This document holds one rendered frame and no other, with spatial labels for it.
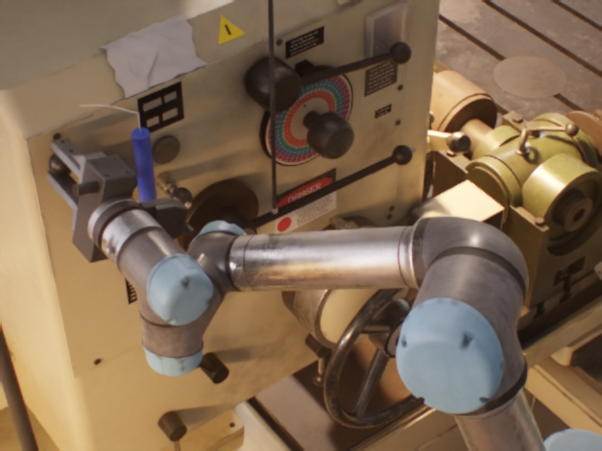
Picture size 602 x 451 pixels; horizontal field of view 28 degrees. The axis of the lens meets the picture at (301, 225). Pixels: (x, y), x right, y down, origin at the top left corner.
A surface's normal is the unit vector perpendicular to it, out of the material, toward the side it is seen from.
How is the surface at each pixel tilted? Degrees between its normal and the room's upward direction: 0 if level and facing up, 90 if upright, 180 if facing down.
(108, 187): 90
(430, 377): 83
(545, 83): 0
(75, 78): 45
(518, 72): 0
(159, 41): 54
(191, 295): 90
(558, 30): 0
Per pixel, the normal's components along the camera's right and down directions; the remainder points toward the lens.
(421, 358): -0.40, 0.53
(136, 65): 0.29, -0.04
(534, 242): -0.80, 0.40
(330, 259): -0.49, 0.01
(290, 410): 0.00, -0.73
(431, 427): 0.60, 0.55
